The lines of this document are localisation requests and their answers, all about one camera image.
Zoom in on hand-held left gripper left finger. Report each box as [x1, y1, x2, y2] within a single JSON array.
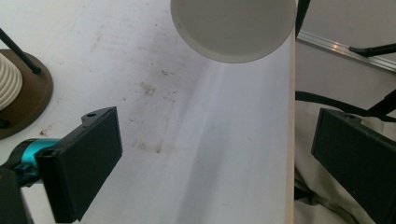
[[34, 105, 123, 224]]

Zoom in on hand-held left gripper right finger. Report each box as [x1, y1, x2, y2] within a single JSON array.
[[310, 107, 396, 224]]

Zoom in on brown round cup holder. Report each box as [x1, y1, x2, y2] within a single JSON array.
[[0, 27, 54, 141]]

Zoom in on stack of white cups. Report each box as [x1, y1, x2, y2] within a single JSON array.
[[0, 52, 23, 112]]

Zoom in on single white round plate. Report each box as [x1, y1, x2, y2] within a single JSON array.
[[170, 0, 298, 64]]

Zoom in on beige cloth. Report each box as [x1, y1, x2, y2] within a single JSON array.
[[293, 101, 396, 224]]

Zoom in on black stand leg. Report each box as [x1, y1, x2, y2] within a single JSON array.
[[294, 0, 312, 38], [348, 43, 396, 58]]

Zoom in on black strap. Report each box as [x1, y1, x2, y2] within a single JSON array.
[[294, 90, 396, 123]]

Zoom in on aluminium rail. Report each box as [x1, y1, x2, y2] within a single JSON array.
[[296, 30, 396, 74]]

